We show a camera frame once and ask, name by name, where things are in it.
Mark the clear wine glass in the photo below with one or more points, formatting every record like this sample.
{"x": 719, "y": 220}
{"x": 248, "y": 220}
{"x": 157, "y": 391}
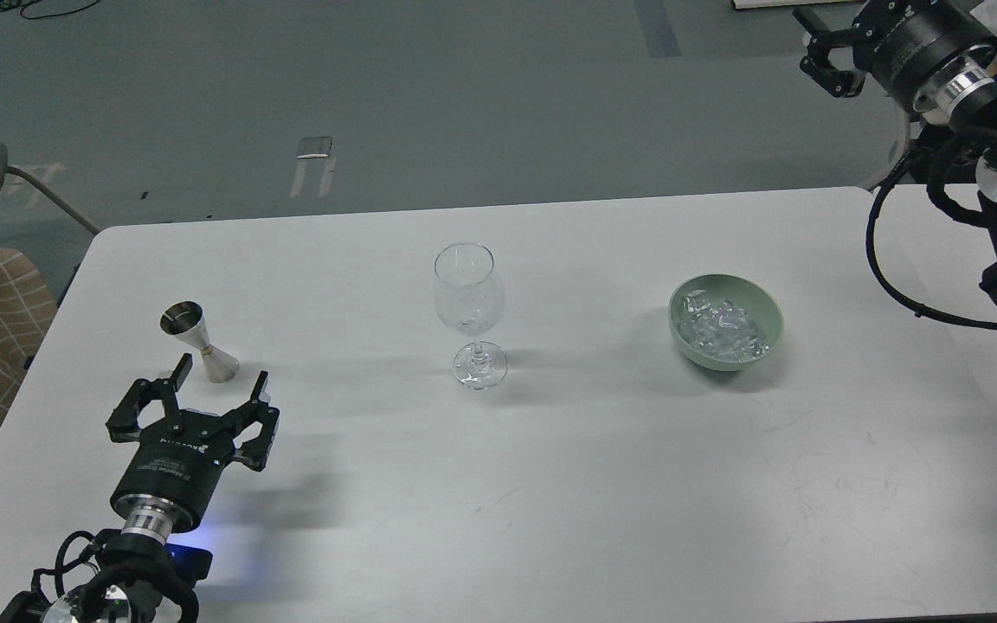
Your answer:
{"x": 469, "y": 298}

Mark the steel cocktail jigger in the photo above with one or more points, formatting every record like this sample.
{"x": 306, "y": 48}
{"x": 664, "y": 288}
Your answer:
{"x": 185, "y": 321}

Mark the green ceramic bowl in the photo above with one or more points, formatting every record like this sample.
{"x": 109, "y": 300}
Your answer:
{"x": 741, "y": 292}

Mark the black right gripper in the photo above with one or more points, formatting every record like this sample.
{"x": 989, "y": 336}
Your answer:
{"x": 899, "y": 43}

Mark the pile of ice cubes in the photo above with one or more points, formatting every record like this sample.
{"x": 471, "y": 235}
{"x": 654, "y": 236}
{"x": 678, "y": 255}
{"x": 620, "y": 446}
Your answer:
{"x": 721, "y": 329}

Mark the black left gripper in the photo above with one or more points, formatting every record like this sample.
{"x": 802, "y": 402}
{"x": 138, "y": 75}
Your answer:
{"x": 180, "y": 459}

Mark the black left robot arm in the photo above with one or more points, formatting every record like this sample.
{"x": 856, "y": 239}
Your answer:
{"x": 125, "y": 574}

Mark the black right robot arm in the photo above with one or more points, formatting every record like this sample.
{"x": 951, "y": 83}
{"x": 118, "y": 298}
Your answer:
{"x": 960, "y": 175}

